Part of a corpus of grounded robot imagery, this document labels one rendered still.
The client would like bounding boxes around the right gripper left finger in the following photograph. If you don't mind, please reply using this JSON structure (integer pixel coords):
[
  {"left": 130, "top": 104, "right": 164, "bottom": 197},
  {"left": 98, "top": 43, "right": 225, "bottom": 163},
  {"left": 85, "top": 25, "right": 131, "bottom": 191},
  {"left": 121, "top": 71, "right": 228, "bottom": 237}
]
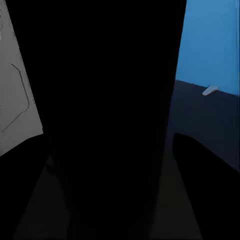
[{"left": 0, "top": 134, "right": 50, "bottom": 240}]

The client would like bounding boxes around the monitor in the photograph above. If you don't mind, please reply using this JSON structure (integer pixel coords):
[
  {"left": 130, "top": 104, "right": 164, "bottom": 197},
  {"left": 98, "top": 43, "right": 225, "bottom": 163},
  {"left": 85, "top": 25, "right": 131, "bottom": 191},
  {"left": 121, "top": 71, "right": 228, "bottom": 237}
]
[{"left": 0, "top": 0, "right": 187, "bottom": 240}]

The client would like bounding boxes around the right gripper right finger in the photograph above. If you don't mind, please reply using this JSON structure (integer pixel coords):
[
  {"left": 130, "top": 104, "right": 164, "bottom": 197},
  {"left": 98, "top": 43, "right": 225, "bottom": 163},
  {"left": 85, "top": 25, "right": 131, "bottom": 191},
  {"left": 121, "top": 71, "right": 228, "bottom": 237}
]
[{"left": 172, "top": 133, "right": 240, "bottom": 240}]

